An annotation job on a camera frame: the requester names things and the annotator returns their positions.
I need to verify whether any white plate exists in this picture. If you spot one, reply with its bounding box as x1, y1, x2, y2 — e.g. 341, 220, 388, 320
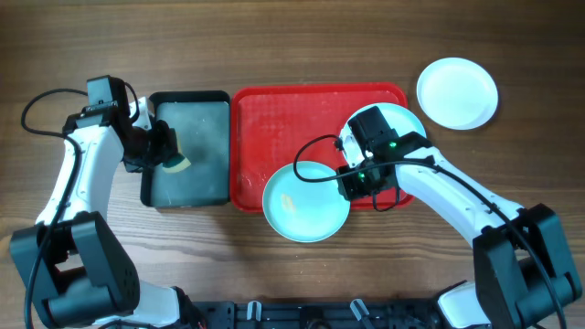
416, 58, 499, 131

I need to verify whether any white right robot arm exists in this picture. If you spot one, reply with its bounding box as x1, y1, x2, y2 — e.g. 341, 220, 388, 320
335, 133, 582, 328

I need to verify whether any light blue plate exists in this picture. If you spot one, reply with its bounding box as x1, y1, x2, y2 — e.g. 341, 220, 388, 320
339, 102, 427, 168

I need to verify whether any light green plate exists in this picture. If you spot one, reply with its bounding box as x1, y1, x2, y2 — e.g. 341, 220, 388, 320
261, 161, 350, 243

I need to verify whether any black water tray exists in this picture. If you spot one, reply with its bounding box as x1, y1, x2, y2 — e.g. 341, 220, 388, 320
140, 90, 230, 208

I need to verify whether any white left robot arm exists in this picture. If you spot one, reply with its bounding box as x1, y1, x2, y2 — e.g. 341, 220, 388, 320
9, 100, 206, 328

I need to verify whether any green yellow sponge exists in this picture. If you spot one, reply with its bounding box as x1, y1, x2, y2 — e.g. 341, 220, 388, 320
162, 139, 191, 174

